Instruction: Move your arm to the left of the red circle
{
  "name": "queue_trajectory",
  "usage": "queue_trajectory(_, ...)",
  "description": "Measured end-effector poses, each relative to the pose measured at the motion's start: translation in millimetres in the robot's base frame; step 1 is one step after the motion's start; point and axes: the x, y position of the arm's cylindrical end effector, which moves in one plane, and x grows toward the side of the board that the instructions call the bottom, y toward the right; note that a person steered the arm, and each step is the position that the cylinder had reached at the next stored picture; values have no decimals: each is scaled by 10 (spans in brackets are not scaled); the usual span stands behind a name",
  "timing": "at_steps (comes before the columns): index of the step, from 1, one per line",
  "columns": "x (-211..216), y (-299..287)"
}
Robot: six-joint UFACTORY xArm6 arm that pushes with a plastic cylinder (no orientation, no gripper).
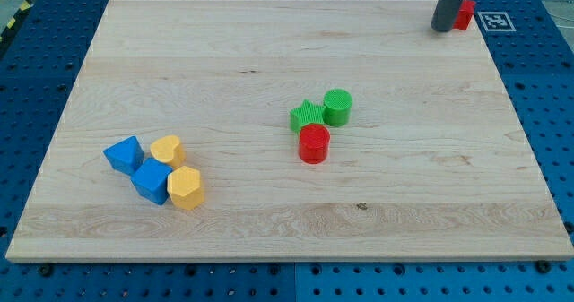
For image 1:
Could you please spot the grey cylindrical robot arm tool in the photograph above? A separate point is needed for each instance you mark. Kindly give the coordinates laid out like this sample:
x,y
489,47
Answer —
x,y
445,15

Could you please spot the red cylinder block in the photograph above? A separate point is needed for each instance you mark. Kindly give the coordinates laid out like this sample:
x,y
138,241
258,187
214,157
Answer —
x,y
314,142

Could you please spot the green star block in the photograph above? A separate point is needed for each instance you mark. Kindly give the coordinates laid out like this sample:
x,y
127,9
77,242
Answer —
x,y
305,114

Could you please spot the green cylinder block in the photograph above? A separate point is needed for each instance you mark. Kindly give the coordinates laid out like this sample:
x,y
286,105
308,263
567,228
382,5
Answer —
x,y
338,105

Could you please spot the yellow hexagon block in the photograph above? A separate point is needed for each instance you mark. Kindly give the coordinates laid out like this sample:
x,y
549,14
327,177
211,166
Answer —
x,y
185,188

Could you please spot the yellow heart block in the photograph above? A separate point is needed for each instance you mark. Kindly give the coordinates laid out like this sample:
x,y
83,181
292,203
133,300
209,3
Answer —
x,y
169,150

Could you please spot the blue cube block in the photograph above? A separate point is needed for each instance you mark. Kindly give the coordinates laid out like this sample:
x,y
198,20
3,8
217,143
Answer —
x,y
150,181

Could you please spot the wooden board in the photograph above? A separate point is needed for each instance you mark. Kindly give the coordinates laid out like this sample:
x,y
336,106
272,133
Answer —
x,y
432,166

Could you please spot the blue triangle block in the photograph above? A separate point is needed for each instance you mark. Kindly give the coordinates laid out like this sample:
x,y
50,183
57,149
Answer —
x,y
126,156

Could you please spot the red block at board corner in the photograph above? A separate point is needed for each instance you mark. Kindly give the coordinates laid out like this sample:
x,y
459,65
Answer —
x,y
465,15

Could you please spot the white fiducial marker tag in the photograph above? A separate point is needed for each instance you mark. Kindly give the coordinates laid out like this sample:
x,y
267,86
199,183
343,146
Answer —
x,y
494,21

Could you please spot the yellow black hazard tape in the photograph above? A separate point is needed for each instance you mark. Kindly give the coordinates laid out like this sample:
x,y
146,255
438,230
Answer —
x,y
14,23

